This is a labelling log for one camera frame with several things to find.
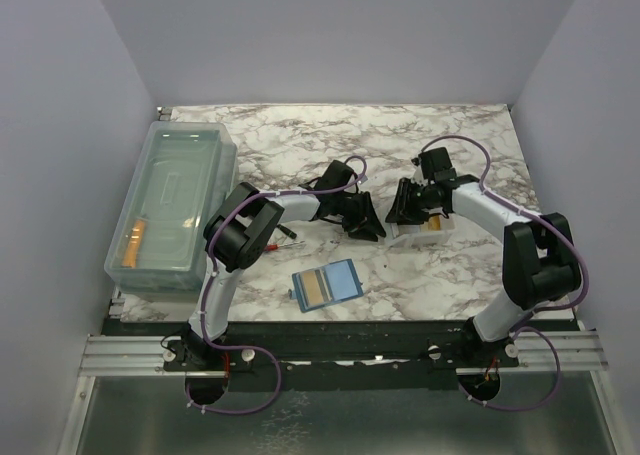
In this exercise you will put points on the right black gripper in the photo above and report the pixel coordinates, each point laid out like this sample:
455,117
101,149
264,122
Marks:
401,211

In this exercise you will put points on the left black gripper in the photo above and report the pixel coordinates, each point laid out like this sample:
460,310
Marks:
364,224

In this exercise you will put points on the credit cards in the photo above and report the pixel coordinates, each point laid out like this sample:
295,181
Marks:
432,224

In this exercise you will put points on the clear acrylic card box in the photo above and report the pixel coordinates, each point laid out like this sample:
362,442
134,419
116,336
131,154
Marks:
408,236

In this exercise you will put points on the teal leather card holder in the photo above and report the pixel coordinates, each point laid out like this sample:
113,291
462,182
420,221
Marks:
342,281

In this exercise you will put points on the gold credit card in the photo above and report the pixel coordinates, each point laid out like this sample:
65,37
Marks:
315,287

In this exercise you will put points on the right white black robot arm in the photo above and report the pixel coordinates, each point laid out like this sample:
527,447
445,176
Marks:
540,264

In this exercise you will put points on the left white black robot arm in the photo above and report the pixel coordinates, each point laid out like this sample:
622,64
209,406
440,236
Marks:
237,235

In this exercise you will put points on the black green screwdriver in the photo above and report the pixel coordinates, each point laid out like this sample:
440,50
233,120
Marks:
287,232

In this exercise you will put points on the blue red screwdriver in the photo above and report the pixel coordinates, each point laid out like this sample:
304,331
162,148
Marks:
275,247

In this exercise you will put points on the clear plastic storage bin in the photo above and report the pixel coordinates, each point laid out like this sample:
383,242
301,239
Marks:
184,173

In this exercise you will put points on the orange tool in bin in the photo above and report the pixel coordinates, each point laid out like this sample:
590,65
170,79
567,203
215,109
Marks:
134,242

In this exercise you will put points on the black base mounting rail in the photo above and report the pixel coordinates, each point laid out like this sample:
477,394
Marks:
251,354

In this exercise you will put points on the aluminium extrusion rail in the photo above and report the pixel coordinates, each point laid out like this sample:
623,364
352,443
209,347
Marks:
106,356

